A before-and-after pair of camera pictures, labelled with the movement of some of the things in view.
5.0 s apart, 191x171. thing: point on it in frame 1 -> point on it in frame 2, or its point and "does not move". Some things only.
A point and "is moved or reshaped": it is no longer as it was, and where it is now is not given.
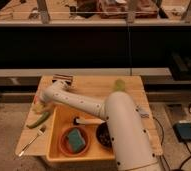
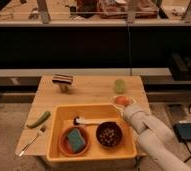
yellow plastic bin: [63, 118] does not move
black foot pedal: [185, 131] does not move
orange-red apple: [36, 100] is moved or reshaped
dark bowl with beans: [103, 134] does not move
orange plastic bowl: [65, 145] does not move
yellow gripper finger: [38, 107] -> [133, 101]
